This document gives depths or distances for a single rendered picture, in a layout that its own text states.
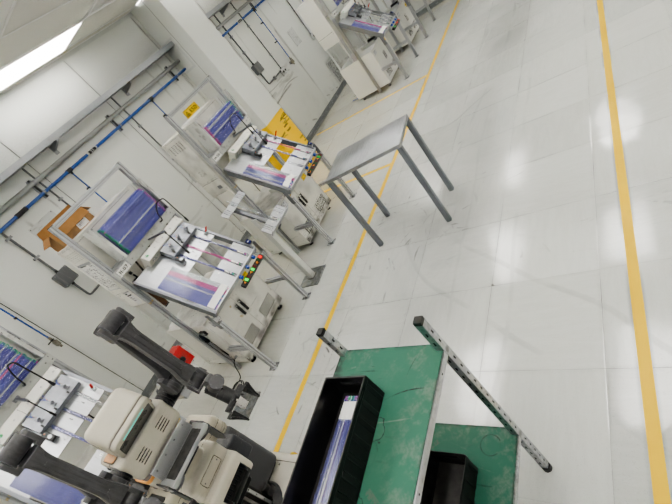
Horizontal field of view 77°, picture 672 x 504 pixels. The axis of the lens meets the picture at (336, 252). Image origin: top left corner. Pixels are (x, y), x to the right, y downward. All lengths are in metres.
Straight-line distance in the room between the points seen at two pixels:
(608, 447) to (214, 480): 1.64
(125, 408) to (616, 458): 1.92
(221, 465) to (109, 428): 0.54
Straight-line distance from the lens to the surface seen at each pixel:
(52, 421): 3.33
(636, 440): 2.19
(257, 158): 4.50
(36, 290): 4.98
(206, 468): 2.09
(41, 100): 5.62
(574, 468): 2.19
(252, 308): 3.96
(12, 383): 3.36
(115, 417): 1.86
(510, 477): 1.86
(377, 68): 7.25
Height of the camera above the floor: 1.99
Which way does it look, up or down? 28 degrees down
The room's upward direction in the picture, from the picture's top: 43 degrees counter-clockwise
